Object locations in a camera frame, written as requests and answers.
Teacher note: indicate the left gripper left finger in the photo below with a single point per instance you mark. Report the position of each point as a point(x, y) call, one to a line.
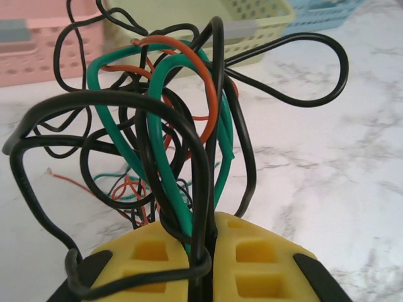
point(141, 261)

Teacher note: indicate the pink plastic basket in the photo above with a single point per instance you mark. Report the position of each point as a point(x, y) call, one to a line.
point(31, 63)

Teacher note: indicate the blue plastic basket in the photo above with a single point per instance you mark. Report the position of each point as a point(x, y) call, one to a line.
point(315, 15)

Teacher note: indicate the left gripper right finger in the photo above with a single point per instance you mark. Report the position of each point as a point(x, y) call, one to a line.
point(267, 267)

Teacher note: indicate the green plastic basket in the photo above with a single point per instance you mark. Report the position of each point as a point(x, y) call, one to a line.
point(252, 19)

